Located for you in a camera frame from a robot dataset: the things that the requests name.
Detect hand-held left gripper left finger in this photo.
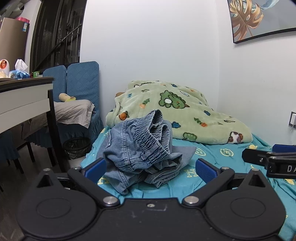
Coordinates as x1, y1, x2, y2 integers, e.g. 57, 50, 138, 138
35, 158, 121, 207

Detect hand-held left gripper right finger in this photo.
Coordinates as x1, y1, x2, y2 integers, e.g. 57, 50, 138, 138
182, 158, 267, 207

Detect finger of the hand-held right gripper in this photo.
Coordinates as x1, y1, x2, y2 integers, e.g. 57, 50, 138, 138
242, 148, 274, 166
272, 144, 296, 154

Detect blue denim jeans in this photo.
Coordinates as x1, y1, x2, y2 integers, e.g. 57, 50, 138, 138
97, 109, 197, 195

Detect teal printed bed sheet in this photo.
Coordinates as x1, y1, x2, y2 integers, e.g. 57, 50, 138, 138
80, 126, 296, 241

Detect trash bin with black bag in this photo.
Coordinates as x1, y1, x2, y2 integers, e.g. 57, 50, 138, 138
63, 137, 92, 161

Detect green printed fleece blanket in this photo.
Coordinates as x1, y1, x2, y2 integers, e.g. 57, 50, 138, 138
106, 80, 253, 144

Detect grey cloth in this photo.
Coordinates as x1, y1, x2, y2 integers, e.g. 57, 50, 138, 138
23, 100, 96, 139

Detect blue covered chair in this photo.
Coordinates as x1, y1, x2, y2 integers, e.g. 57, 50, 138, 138
23, 61, 104, 167
43, 65, 68, 102

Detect white table with dark top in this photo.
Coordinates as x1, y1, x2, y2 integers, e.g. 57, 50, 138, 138
0, 76, 63, 173

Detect blue plastic bag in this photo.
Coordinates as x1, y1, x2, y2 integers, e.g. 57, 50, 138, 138
9, 70, 30, 80

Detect white tissue pack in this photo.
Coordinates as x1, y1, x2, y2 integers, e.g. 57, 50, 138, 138
14, 59, 28, 71

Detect framed leaf picture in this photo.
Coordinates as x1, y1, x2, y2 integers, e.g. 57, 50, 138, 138
227, 0, 296, 44

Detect dark window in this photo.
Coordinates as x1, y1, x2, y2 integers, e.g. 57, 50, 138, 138
30, 0, 87, 73

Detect beige refrigerator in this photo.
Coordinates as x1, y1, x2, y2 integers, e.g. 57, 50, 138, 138
0, 17, 30, 70

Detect grey wall socket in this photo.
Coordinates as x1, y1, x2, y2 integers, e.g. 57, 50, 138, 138
288, 111, 296, 130

